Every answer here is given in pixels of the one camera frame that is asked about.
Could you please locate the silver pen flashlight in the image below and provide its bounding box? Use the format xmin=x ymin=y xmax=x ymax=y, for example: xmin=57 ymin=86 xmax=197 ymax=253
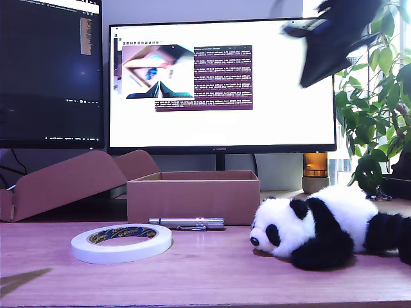
xmin=148 ymin=216 xmax=225 ymax=231

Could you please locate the dark plant pot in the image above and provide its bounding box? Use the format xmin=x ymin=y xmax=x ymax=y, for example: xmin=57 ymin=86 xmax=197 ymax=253
xmin=381 ymin=175 xmax=411 ymax=200

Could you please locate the metal keychain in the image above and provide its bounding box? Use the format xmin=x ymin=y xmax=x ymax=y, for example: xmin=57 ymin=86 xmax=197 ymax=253
xmin=369 ymin=185 xmax=393 ymax=202

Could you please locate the black white panda plush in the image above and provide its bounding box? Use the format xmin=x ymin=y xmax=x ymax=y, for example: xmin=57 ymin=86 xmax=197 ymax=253
xmin=249 ymin=184 xmax=411 ymax=271

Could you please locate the black cable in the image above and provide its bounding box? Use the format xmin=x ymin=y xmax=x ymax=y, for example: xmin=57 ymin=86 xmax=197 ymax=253
xmin=0 ymin=149 xmax=29 ymax=189

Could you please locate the amber lamp with beige base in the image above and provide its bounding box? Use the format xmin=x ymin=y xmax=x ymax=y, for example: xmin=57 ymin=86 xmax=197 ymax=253
xmin=302 ymin=152 xmax=331 ymax=195

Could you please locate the open cardboard box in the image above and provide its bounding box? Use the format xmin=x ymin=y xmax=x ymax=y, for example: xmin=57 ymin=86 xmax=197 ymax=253
xmin=0 ymin=149 xmax=261 ymax=225

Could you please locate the white adhesive tape roll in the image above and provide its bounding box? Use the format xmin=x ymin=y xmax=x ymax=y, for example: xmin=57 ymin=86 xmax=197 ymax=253
xmin=71 ymin=223 xmax=173 ymax=265

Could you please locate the green leafy potted plant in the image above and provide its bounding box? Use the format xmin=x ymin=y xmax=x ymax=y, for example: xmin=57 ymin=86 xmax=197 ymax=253
xmin=333 ymin=0 xmax=411 ymax=193

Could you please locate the dark computer monitor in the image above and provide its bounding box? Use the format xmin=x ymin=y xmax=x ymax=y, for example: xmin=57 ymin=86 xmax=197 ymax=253
xmin=0 ymin=0 xmax=106 ymax=150

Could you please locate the white-screen Huawei monitor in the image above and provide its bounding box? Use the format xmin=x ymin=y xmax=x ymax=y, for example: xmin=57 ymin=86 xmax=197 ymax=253
xmin=107 ymin=16 xmax=338 ymax=171

